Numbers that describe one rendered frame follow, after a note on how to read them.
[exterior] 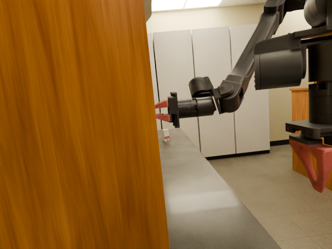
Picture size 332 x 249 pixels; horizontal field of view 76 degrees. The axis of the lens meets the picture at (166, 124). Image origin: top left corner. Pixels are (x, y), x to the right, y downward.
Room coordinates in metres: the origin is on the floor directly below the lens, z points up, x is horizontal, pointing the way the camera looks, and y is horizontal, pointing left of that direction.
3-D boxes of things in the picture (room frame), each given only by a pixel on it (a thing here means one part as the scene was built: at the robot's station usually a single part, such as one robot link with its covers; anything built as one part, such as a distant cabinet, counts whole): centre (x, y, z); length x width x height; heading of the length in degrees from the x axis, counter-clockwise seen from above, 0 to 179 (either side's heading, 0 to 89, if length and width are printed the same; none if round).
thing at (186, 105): (0.63, -0.06, 1.20); 0.07 x 0.07 x 0.10; 3
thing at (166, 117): (0.63, 0.02, 1.20); 0.09 x 0.07 x 0.07; 93
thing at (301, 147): (0.29, -0.22, 1.14); 0.07 x 0.07 x 0.09; 3
